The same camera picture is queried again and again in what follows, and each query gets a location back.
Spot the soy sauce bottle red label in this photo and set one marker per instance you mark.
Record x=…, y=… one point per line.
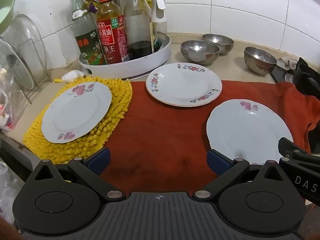
x=111, y=32

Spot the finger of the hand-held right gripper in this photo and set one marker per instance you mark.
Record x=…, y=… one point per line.
x=303, y=172

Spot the black gas stove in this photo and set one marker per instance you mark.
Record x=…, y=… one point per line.
x=308, y=77

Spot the clear plastic bag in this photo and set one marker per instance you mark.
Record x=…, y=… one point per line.
x=10, y=100

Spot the white scalloped floral plate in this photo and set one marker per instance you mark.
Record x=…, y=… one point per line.
x=247, y=135

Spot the large glass lid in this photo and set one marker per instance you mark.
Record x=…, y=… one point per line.
x=32, y=40

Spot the yellow chenille mat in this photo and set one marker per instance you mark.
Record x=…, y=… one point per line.
x=117, y=100

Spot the white rotating condiment rack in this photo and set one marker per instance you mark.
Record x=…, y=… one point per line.
x=152, y=62

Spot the white plate floral rim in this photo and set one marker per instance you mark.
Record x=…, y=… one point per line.
x=183, y=83

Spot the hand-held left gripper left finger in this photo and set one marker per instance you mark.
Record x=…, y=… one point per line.
x=99, y=158

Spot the light green bowl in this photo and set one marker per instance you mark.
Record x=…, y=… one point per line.
x=6, y=12

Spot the grey rag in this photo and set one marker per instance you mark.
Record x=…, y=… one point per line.
x=288, y=63

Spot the stainless steel bowl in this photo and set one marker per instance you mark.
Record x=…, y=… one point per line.
x=221, y=41
x=198, y=51
x=260, y=61

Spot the white garlic bulb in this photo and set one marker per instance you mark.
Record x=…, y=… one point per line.
x=72, y=75

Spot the white spray bottle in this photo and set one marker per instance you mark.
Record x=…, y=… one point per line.
x=159, y=17

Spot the glass pot lid dark knob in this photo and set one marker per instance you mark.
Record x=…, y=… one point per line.
x=15, y=62

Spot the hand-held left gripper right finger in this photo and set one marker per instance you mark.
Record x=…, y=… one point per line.
x=218, y=160

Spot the red cloth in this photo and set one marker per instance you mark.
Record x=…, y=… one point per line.
x=162, y=135

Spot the clear glass bottle yellow cap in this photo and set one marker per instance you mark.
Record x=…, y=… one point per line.
x=137, y=30

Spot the crumpled plastic bag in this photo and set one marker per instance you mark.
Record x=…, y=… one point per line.
x=7, y=187

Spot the purple gold capped bottle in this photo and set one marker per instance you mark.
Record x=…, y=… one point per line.
x=90, y=5

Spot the clear bottle green label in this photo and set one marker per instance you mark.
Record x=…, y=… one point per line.
x=86, y=40

